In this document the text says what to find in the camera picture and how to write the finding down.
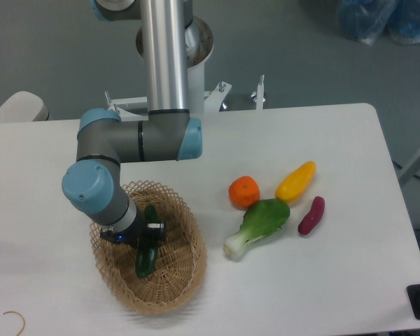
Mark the beige chair back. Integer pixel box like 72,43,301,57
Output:
0,91,51,124

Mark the tan rubber band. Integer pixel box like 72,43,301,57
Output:
2,310,27,336

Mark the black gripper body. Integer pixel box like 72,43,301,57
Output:
100,209,167,249

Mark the dark green cucumber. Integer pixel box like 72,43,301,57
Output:
136,204,158,279

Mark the orange tangerine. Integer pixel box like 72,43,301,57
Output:
228,176,260,209

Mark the woven wicker basket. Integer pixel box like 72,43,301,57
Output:
90,181,207,315

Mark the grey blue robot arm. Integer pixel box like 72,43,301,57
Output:
62,1,202,247

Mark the blue plastic bag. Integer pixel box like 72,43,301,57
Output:
336,1,420,46

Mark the yellow pepper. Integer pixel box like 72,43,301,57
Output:
275,161,317,204

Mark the purple sweet potato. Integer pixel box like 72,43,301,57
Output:
297,196,326,236

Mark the green bok choy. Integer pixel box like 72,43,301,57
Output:
223,198,291,260

